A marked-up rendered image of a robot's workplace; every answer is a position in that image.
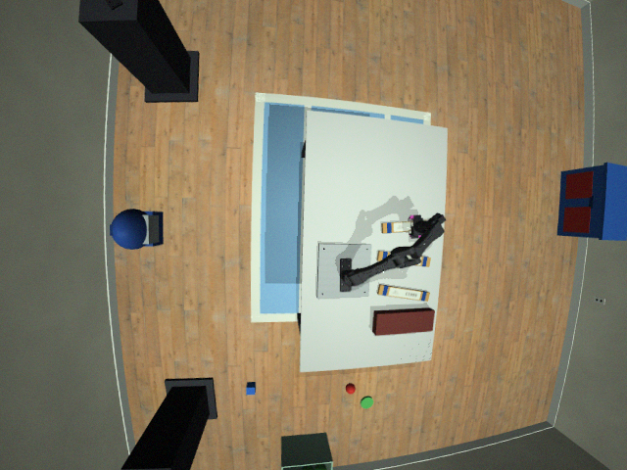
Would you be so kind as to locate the white electrode pack with printed label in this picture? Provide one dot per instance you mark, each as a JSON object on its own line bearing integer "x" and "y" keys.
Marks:
{"x": 396, "y": 227}

